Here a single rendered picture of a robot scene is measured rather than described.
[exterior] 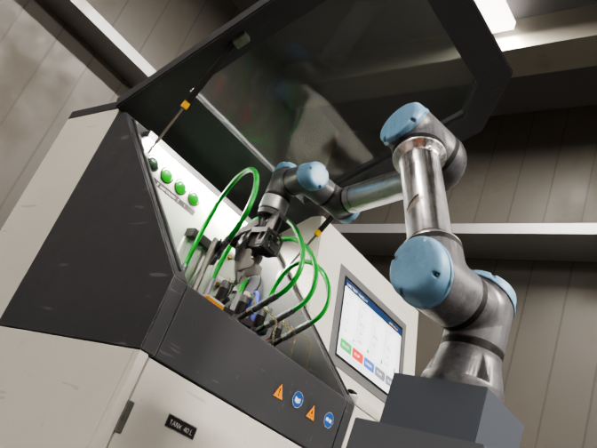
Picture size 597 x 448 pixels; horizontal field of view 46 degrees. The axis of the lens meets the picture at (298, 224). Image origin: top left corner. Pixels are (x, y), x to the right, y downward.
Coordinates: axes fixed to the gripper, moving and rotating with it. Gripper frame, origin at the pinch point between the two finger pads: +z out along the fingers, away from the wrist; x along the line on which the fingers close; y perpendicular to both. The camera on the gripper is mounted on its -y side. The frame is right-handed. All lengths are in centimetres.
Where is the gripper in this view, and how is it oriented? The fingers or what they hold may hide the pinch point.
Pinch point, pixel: (237, 278)
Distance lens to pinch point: 183.2
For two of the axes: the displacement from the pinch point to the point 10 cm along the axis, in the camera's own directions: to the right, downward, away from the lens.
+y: 7.5, -0.2, -6.6
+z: -3.4, 8.5, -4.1
